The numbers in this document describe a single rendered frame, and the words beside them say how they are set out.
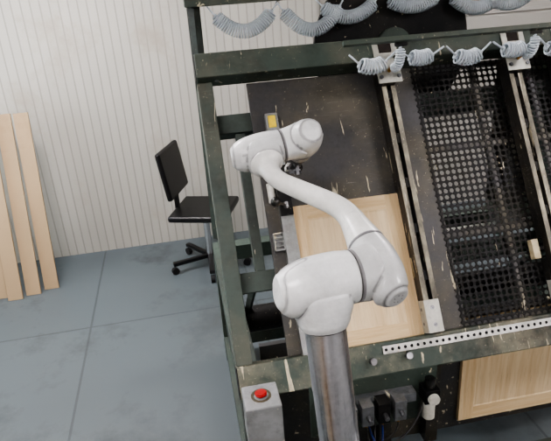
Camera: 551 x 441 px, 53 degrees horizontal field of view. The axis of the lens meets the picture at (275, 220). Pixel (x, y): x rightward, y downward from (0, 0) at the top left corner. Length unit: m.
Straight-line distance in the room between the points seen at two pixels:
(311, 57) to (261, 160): 0.76
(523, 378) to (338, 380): 1.63
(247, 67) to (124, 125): 2.84
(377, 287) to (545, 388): 1.79
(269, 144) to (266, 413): 0.86
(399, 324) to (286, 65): 1.10
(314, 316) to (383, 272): 0.19
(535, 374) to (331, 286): 1.78
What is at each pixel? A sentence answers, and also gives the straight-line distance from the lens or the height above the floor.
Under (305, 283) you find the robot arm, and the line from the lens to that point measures 1.25.
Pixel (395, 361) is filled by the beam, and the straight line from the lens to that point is 2.19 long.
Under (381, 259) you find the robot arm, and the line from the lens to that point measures 1.33.
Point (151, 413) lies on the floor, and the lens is 3.36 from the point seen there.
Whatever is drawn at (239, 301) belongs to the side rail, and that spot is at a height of 1.10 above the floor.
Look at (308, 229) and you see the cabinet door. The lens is 2.16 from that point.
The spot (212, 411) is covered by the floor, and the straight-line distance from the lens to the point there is 3.28.
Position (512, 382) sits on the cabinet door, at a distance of 2.87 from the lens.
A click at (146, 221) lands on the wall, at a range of 5.23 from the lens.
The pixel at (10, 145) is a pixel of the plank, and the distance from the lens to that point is 4.81.
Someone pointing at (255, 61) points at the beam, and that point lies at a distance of 2.25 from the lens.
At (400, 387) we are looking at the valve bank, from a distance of 2.23.
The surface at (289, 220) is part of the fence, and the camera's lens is 2.13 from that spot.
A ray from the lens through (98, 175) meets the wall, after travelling 5.10.
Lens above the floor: 2.18
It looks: 23 degrees down
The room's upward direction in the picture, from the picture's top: 4 degrees counter-clockwise
